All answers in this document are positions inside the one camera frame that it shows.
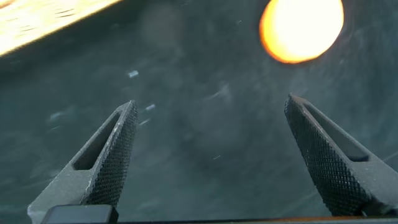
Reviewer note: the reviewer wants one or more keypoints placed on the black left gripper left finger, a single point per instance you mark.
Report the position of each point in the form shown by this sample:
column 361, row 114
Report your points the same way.
column 105, row 177

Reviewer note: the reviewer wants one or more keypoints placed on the orange tangerine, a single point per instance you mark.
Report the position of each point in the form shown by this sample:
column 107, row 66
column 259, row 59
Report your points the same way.
column 301, row 31

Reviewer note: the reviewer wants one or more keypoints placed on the black table cloth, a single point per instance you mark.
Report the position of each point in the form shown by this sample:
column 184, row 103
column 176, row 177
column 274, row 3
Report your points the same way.
column 202, row 124

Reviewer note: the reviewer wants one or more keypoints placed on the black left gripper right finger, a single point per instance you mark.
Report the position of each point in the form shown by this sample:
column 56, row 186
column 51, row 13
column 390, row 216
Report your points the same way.
column 335, row 177

